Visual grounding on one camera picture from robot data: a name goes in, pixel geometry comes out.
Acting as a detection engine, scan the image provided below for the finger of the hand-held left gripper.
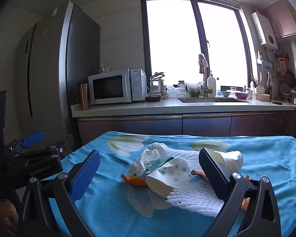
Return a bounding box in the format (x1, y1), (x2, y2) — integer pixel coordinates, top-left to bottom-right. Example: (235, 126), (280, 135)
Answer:
(46, 134), (75, 159)
(5, 132), (45, 158)

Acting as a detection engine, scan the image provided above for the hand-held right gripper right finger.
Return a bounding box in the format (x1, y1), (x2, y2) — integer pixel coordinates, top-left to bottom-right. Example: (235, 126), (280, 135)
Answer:
(199, 148), (282, 237)

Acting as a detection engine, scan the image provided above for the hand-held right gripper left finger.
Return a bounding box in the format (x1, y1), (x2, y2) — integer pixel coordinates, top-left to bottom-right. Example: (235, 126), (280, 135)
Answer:
(17, 149), (101, 237)

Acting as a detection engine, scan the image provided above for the crushed blue-dotted paper cup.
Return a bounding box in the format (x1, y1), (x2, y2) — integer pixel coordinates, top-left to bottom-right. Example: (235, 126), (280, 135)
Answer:
(206, 148), (244, 172)
(145, 158), (196, 198)

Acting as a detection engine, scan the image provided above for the orange peel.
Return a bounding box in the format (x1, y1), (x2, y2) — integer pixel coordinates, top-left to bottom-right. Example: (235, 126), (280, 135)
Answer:
(121, 174), (148, 187)

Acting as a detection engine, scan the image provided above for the person's left hand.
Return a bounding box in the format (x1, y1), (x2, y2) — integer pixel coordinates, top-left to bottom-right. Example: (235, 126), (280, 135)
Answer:
(0, 197), (18, 237)

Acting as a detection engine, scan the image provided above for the white foam fruit net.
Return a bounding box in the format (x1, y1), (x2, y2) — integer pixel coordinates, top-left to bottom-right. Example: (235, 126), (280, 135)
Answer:
(143, 148), (225, 218)

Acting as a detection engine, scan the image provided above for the blue floral blanket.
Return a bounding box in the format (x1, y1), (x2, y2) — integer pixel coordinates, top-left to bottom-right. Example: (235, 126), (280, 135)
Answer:
(43, 131), (296, 237)

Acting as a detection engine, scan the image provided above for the steel travel tumbler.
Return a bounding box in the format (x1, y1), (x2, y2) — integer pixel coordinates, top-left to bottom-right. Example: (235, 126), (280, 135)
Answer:
(78, 82), (90, 110)

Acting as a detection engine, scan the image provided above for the green wrapper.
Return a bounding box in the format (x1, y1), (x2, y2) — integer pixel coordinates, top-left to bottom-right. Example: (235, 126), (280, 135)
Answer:
(144, 157), (175, 176)

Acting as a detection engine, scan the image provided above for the grey refrigerator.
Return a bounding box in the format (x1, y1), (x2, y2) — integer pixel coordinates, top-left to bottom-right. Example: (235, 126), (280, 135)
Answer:
(13, 0), (101, 146)

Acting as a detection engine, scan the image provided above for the crumpled white tissue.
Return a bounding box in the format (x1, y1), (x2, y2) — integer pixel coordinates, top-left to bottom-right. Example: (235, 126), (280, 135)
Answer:
(127, 142), (168, 178)

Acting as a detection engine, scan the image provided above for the white microwave oven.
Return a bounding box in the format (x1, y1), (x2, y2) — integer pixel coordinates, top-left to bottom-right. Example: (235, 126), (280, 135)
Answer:
(88, 68), (147, 105)

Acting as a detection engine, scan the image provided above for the kitchen counter with purple cabinets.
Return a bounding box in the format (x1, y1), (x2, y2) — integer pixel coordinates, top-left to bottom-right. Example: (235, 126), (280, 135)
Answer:
(71, 96), (296, 146)

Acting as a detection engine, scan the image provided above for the kitchen sink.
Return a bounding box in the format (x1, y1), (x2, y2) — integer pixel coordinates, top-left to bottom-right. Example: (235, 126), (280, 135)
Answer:
(178, 97), (251, 103)

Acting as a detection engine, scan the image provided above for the clear food container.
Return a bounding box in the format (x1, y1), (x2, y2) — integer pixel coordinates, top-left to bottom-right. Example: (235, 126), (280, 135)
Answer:
(186, 81), (204, 97)

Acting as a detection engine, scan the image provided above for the white soap bottle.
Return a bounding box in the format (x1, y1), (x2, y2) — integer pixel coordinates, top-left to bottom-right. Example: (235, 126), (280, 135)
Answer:
(207, 71), (217, 97)

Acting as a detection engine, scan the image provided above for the metal faucet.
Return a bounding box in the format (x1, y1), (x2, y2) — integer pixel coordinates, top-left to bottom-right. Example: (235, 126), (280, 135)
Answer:
(199, 54), (211, 97)

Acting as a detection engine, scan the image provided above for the clear plastic bag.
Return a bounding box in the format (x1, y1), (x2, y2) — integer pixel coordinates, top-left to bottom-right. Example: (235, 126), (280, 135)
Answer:
(166, 84), (188, 98)

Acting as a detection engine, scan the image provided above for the dark bowl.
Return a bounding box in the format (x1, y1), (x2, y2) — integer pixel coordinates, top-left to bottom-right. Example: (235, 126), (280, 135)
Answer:
(144, 92), (162, 102)

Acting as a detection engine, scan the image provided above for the white slotted spatula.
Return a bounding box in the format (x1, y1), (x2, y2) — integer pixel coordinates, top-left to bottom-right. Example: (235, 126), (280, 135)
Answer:
(255, 72), (264, 94)

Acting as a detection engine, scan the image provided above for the glass electric kettle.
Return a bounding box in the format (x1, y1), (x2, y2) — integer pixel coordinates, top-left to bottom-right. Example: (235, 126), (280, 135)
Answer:
(149, 72), (167, 95)

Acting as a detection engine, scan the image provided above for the brown cloth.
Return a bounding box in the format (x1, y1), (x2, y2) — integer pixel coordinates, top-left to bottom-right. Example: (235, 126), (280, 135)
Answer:
(199, 54), (209, 74)

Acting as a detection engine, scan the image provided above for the grey plate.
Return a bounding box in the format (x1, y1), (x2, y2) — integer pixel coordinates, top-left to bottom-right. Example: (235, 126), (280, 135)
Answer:
(280, 83), (293, 97)

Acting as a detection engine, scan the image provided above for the black frying pan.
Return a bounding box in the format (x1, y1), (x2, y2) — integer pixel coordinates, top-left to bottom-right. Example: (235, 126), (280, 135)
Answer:
(285, 70), (296, 87)

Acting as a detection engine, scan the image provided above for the window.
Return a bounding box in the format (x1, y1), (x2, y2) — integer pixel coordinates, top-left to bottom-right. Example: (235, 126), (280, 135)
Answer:
(141, 0), (258, 99)

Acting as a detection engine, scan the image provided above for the white water heater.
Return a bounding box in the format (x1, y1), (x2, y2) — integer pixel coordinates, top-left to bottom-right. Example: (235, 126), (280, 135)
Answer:
(251, 11), (279, 51)

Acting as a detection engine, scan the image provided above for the pink upper cabinet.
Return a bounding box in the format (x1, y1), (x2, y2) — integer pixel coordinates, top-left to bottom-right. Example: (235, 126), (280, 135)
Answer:
(260, 0), (296, 40)

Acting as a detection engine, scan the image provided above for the wall rack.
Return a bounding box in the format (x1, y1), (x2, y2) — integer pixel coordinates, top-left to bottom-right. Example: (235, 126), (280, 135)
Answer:
(257, 58), (273, 69)

